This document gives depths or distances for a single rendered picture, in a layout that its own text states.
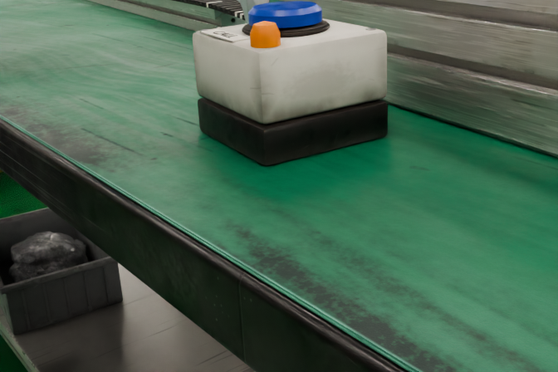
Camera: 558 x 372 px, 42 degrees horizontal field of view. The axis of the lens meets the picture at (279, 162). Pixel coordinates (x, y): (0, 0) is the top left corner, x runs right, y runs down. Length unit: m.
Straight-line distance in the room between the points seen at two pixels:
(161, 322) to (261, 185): 0.99
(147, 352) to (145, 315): 0.12
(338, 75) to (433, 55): 0.09
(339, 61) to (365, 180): 0.07
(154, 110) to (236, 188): 0.16
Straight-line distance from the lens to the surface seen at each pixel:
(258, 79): 0.35
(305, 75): 0.37
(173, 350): 1.24
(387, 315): 0.24
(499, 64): 0.39
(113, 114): 0.49
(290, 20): 0.38
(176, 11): 0.85
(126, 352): 1.26
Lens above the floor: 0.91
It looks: 20 degrees down
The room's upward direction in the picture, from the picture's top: 3 degrees counter-clockwise
